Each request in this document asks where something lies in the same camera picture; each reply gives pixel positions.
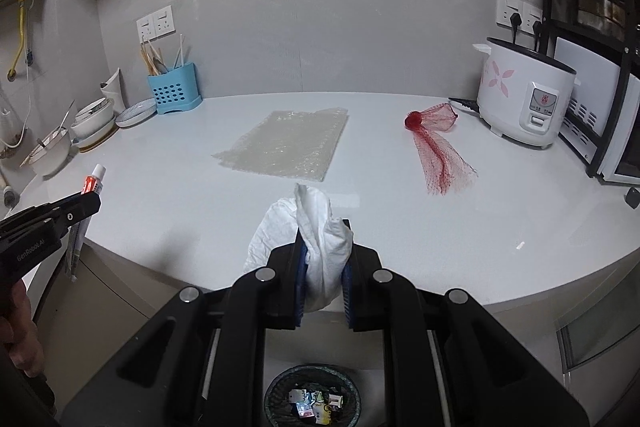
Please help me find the red white toothpaste tube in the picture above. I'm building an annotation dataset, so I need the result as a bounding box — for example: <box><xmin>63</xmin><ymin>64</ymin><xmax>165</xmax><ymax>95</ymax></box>
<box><xmin>64</xmin><ymin>164</ymin><xmax>107</xmax><ymax>281</ymax></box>

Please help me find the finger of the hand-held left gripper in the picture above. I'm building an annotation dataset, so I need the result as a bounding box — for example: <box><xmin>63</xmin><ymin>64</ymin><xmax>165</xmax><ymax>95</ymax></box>
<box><xmin>47</xmin><ymin>192</ymin><xmax>102</xmax><ymax>234</ymax></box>

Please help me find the yellow gas hose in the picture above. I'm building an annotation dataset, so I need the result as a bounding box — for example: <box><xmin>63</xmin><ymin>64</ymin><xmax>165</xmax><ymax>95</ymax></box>
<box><xmin>7</xmin><ymin>0</ymin><xmax>29</xmax><ymax>81</ymax></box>

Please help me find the clear bubble wrap sheet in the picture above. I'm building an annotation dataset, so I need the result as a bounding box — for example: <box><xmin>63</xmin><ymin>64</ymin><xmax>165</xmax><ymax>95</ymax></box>
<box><xmin>210</xmin><ymin>105</ymin><xmax>350</xmax><ymax>183</ymax></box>

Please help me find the white wall socket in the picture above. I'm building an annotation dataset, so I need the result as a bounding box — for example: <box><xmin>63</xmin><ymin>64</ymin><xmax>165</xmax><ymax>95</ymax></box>
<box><xmin>153</xmin><ymin>5</ymin><xmax>175</xmax><ymax>34</ymax></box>
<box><xmin>522</xmin><ymin>4</ymin><xmax>544</xmax><ymax>34</ymax></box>
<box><xmin>136</xmin><ymin>14</ymin><xmax>156</xmax><ymax>42</ymax></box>
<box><xmin>496</xmin><ymin>0</ymin><xmax>524</xmax><ymax>28</ymax></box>

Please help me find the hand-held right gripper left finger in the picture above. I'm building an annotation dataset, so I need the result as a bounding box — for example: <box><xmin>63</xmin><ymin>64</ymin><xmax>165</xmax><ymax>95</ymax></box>
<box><xmin>60</xmin><ymin>229</ymin><xmax>307</xmax><ymax>427</ymax></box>

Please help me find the white floral rice cooker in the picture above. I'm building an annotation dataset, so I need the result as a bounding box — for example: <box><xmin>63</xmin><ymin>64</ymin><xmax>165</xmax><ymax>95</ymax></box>
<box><xmin>472</xmin><ymin>37</ymin><xmax>582</xmax><ymax>151</ymax></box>

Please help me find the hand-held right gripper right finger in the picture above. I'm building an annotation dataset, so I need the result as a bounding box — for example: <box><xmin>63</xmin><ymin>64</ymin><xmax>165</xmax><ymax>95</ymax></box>
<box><xmin>342</xmin><ymin>219</ymin><xmax>584</xmax><ymax>427</ymax></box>

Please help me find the large white bowl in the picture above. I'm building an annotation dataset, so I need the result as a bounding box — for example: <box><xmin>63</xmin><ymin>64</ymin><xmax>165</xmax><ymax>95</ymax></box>
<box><xmin>27</xmin><ymin>126</ymin><xmax>74</xmax><ymax>176</ymax></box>

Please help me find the dark round trash bin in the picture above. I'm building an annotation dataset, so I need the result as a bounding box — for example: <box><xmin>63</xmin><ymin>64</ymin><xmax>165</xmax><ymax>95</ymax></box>
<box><xmin>263</xmin><ymin>364</ymin><xmax>362</xmax><ymax>427</ymax></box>

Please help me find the white ceramic jug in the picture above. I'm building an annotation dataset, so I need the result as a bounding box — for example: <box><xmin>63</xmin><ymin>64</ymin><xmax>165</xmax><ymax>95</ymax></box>
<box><xmin>99</xmin><ymin>67</ymin><xmax>127</xmax><ymax>114</ymax></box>

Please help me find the white microwave oven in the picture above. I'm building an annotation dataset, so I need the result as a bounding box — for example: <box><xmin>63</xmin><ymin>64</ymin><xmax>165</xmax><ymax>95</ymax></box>
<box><xmin>552</xmin><ymin>34</ymin><xmax>640</xmax><ymax>186</ymax></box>

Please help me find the white tissue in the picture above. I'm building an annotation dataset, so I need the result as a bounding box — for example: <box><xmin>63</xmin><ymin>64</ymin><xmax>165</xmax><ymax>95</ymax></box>
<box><xmin>243</xmin><ymin>183</ymin><xmax>355</xmax><ymax>313</ymax></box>

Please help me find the white plate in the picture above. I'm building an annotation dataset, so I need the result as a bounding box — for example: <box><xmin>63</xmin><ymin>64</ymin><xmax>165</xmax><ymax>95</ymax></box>
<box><xmin>71</xmin><ymin>122</ymin><xmax>120</xmax><ymax>148</ymax></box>

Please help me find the black metal rack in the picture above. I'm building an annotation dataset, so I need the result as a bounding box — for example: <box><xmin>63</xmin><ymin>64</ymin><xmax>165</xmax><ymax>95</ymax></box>
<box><xmin>542</xmin><ymin>0</ymin><xmax>640</xmax><ymax>178</ymax></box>

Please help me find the blue utensil holder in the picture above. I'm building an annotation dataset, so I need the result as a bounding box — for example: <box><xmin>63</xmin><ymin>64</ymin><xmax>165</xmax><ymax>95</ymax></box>
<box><xmin>146</xmin><ymin>62</ymin><xmax>204</xmax><ymax>116</ymax></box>

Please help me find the person's left hand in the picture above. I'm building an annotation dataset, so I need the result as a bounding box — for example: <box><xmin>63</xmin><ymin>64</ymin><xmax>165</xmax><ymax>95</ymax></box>
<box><xmin>0</xmin><ymin>278</ymin><xmax>47</xmax><ymax>376</ymax></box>

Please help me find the wooden board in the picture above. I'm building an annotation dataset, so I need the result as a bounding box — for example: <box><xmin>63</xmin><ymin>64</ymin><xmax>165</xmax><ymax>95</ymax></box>
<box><xmin>77</xmin><ymin>129</ymin><xmax>120</xmax><ymax>154</ymax></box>

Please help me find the red mesh net bag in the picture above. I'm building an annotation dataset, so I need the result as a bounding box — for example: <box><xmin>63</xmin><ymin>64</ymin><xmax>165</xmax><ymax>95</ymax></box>
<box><xmin>403</xmin><ymin>102</ymin><xmax>480</xmax><ymax>196</ymax></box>

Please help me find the striped ceramic plate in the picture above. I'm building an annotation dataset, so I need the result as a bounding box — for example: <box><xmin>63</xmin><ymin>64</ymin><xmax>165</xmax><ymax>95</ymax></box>
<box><xmin>114</xmin><ymin>97</ymin><xmax>159</xmax><ymax>130</ymax></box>

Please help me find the bundle of wooden chopsticks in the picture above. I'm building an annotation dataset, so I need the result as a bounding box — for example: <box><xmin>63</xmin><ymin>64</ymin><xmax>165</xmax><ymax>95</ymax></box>
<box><xmin>140</xmin><ymin>37</ymin><xmax>161</xmax><ymax>77</ymax></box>

